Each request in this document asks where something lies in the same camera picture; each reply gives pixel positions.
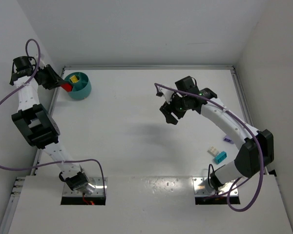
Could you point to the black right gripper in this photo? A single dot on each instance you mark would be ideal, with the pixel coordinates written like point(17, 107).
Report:
point(173, 109)

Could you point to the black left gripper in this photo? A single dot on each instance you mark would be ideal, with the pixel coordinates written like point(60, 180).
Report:
point(50, 78)

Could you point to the red long lego brick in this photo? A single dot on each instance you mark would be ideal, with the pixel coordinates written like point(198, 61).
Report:
point(67, 87)

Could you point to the yellow lego brick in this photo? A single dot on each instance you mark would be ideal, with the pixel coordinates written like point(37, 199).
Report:
point(74, 79)

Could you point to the lilac lego brick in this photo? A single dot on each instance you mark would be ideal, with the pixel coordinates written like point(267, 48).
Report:
point(228, 139)

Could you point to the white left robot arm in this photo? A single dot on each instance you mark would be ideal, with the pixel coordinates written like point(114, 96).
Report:
point(35, 123)

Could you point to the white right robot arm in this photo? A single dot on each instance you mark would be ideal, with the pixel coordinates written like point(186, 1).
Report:
point(212, 108)

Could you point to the teal divided round container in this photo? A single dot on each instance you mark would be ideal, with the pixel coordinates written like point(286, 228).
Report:
point(82, 88)

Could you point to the white square lego brick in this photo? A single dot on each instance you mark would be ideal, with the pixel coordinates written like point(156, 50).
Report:
point(213, 151)

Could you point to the teal long lego brick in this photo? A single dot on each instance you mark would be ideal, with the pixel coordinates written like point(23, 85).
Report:
point(220, 157)

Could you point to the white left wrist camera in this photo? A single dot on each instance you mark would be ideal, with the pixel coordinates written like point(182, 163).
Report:
point(40, 60)

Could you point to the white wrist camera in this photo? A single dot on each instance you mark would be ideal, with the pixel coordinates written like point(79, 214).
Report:
point(40, 60)
point(167, 94)

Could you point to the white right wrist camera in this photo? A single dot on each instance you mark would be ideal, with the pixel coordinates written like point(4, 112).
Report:
point(167, 94)

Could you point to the aluminium frame rail back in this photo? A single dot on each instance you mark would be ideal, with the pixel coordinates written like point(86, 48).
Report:
point(149, 67)

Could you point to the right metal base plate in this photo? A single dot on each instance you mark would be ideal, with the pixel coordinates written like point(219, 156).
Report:
point(203, 189)

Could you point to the metal base plate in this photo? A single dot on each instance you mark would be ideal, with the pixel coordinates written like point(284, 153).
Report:
point(95, 187)
point(203, 189)

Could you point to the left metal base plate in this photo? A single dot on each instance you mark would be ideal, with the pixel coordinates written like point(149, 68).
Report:
point(95, 187)

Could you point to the aluminium frame rail left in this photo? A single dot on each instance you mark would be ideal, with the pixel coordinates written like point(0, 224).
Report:
point(19, 181)

